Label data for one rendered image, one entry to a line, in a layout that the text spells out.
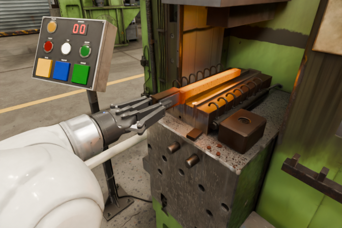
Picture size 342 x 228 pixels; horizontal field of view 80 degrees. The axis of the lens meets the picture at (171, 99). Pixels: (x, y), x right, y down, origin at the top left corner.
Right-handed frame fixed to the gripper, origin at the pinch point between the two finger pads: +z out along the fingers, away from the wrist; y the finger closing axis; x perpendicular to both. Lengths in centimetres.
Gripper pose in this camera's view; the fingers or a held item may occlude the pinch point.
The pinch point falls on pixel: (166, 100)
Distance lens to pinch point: 55.5
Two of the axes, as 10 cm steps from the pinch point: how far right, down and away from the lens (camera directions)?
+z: 7.3, -3.4, 5.9
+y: 6.8, 3.5, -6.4
